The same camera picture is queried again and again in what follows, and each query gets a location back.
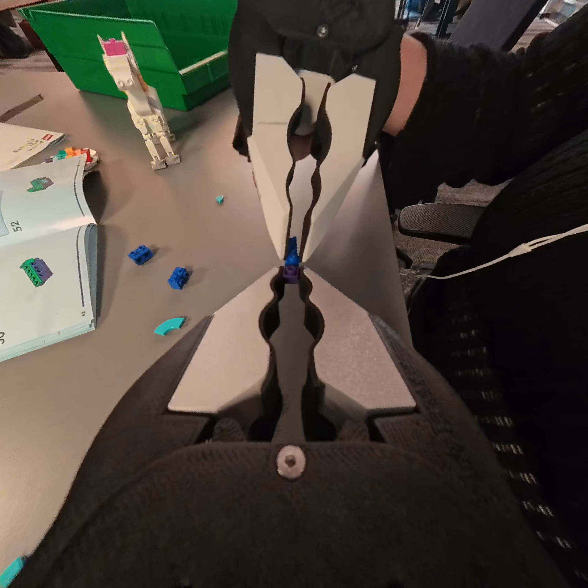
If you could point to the dark grey panel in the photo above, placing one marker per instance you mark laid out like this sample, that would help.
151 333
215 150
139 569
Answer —
496 23

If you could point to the open lego instruction booklet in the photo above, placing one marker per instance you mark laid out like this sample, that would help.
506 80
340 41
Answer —
41 257

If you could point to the dark flat strip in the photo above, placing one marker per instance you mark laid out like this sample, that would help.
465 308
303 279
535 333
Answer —
20 108

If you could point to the small blue lego piece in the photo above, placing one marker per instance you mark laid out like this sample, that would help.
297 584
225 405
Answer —
292 252

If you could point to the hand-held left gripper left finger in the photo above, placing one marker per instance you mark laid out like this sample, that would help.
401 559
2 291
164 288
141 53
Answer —
216 367

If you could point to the blue lego brick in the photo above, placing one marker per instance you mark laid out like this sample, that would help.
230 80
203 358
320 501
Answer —
140 255
178 278

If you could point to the green plastic storage bin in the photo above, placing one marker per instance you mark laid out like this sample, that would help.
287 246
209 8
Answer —
151 46

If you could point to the pile of colourful lego pieces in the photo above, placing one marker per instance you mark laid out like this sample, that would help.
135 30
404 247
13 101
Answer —
78 155

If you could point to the closed white lego booklet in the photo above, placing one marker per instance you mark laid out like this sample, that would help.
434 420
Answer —
23 142

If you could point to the person's right hand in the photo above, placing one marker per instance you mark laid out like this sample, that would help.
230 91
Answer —
409 82

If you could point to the small purple lego piece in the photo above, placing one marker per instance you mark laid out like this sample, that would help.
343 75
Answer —
291 274

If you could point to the black office chair armrest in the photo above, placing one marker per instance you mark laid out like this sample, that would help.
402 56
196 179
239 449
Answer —
436 220

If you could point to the person's right forearm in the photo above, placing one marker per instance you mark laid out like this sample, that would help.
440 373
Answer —
482 105

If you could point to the white lego animal figure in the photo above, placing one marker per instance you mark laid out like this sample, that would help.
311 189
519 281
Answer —
144 110

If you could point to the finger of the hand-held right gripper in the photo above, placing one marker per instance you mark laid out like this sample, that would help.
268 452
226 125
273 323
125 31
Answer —
344 138
271 147

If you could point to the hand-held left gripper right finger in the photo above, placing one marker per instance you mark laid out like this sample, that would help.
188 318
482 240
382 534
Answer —
363 367

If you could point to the teal curved lego piece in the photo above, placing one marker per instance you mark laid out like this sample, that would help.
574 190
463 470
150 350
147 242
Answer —
167 327

